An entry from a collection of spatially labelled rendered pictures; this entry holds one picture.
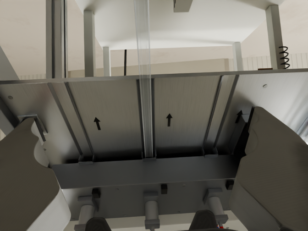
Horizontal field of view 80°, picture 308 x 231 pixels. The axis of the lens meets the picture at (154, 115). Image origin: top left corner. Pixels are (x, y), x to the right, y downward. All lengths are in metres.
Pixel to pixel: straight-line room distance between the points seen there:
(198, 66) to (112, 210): 2.72
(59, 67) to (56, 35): 0.08
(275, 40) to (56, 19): 0.69
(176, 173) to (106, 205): 0.15
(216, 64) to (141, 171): 2.78
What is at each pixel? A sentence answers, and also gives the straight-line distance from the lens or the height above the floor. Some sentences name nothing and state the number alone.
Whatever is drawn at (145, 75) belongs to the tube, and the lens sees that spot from 0.23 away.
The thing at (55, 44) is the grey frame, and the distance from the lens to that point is 0.56.
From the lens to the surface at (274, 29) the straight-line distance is 0.82.
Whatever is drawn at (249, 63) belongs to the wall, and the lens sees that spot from 3.24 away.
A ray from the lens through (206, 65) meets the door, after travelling 3.00.
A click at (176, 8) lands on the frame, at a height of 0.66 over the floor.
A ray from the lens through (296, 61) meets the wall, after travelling 3.55.
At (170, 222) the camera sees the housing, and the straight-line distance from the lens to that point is 0.44.
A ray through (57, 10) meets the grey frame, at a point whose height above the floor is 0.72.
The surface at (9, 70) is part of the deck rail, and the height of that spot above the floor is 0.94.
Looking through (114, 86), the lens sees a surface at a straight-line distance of 0.25.
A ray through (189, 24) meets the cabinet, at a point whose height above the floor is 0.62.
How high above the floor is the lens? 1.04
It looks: 5 degrees down
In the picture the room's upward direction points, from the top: 177 degrees clockwise
